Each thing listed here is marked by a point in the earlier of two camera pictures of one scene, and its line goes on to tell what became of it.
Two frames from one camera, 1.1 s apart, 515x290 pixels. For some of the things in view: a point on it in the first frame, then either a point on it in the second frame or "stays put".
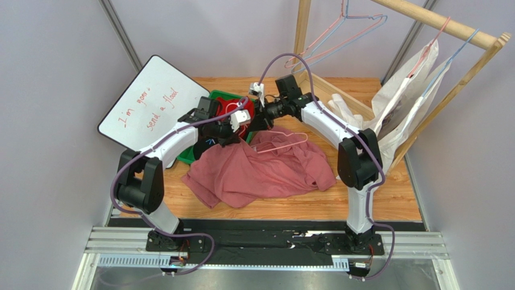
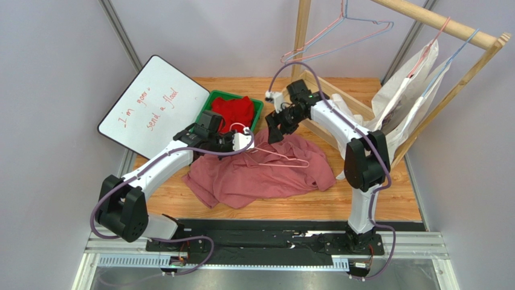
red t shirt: (225, 106) stays put
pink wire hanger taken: (260, 151) to (274, 154)
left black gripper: (233, 137) to (229, 136)
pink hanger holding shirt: (422, 58) stays put
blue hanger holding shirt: (448, 65) stays put
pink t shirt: (283, 162) stays put
